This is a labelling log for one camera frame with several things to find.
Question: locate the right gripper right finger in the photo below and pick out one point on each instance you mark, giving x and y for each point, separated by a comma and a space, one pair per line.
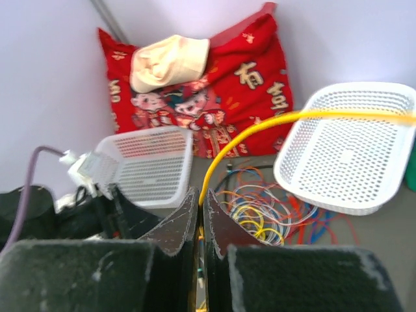
242, 274

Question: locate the beige cap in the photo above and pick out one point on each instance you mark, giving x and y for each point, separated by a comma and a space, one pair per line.
174, 60

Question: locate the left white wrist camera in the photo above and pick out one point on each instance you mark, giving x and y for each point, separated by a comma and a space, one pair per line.
83, 169

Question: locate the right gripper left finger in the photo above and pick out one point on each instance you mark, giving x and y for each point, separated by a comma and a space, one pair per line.
156, 272

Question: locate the white perforated basket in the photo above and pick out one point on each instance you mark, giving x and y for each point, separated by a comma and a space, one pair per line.
347, 165
151, 167

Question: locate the centre white perforated basket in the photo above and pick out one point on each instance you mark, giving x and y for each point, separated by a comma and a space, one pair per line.
347, 165

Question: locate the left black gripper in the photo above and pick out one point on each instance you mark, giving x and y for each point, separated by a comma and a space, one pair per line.
115, 218

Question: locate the red printed pillow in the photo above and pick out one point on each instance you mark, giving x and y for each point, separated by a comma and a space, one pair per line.
244, 83

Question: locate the green cloth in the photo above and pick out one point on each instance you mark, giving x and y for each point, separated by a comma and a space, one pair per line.
410, 174

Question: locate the left white perforated basket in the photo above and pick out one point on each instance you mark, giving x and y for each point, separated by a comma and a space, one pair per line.
151, 167

